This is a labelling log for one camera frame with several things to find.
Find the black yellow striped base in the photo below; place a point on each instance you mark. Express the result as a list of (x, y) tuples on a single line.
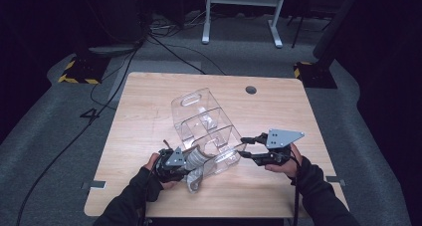
[(86, 70), (315, 76)]

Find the person's right hand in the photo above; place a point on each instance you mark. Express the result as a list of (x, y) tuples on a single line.
[(292, 168)]

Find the grey round stand base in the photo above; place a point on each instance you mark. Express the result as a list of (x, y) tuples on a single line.
[(112, 50)]

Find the clear acrylic divided organizer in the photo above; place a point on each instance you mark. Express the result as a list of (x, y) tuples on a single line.
[(202, 119)]

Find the person's left hand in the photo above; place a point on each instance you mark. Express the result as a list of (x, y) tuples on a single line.
[(151, 163)]

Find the dark grey pole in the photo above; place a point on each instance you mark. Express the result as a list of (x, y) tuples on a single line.
[(335, 23)]

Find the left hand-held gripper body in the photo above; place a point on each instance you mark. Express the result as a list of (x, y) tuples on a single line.
[(174, 158)]

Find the grey metal table bracket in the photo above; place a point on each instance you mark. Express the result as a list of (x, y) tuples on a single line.
[(335, 179), (98, 184)]

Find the thin black tripod legs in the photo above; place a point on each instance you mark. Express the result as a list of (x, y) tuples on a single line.
[(298, 30)]

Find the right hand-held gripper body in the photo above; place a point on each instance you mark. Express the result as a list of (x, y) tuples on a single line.
[(282, 138)]

